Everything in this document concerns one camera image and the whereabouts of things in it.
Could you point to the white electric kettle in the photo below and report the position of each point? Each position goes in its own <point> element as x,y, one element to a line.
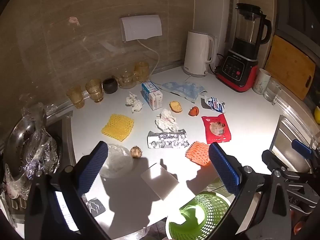
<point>197,55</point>

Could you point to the wooden cutting board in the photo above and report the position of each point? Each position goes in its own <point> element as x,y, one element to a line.
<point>290,67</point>

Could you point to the tall amber ribbed glass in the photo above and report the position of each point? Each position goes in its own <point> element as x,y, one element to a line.
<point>142,71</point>

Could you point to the white card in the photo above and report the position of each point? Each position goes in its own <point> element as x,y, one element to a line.
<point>160,181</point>

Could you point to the clear plastic bag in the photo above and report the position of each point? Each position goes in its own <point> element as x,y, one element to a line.
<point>117,162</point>

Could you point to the silver blister pack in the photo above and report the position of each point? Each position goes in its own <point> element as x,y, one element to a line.
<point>167,139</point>

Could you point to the yellow foam fruit net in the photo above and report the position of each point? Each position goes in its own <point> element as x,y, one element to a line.
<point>117,127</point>

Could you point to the white printed cup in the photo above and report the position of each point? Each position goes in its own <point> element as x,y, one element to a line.
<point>261,81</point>

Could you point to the steel sink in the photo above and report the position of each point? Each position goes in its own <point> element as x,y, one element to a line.
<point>287,140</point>

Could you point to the black and red blender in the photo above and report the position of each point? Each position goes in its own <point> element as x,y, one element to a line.
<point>243,55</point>

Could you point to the orange foam fruit net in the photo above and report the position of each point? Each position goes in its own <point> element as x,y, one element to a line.
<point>198,153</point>

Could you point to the small black wrapper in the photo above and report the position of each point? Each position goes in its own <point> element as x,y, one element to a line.
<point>96,206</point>

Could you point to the small black bowl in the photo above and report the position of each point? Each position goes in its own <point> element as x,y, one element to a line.
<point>110,85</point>

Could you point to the clear drinking glass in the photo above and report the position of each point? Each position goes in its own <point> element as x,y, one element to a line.
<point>272,92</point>

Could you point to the brown garlic bulb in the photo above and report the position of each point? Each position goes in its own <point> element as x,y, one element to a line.
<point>136,152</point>

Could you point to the crumpled clear plastic wrap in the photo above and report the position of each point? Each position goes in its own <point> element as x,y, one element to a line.
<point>37,140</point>

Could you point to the blue and white wipes packet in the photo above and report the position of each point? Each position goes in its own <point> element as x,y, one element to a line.
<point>213,104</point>

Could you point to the white wall socket cover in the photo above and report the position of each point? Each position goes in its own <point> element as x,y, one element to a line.
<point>141,27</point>

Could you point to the green perforated basket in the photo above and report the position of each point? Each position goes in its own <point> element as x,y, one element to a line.
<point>200,215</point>

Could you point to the orange peel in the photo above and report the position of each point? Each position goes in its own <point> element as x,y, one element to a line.
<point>193,111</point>

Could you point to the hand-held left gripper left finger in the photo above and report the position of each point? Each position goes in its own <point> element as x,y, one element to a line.
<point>93,167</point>

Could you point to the red snack packet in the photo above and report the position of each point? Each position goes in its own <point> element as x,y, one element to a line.
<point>216,128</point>

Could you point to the yellow lemon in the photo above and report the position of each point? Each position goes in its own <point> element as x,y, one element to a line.
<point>317,115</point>

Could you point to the blue and white towel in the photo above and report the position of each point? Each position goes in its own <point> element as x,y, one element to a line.
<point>182,89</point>

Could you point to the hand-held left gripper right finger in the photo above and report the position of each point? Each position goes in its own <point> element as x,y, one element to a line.
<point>225,167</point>

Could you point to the blue and white milk carton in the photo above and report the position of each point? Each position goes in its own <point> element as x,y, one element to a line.
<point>151,95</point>

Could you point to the crumpled white tissue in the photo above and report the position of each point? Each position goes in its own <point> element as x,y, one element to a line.
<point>133,102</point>

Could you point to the metal wok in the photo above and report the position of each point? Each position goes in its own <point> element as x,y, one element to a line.
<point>15,150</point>

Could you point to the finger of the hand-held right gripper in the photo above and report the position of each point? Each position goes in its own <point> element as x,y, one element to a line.
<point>272,159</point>
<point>301,147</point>

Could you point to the red-stained tissue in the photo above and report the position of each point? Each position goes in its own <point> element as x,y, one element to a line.
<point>166,121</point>

